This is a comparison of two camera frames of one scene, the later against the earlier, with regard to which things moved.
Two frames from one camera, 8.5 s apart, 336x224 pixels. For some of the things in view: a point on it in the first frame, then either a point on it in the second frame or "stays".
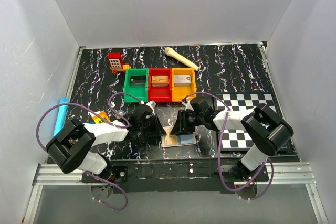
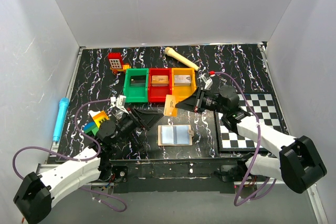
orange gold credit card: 170,139 → 170,110
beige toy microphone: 170,52 stays
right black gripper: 180,128 → 193,103
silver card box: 182,80 stays
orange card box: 159,81 stays
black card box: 138,81 stays
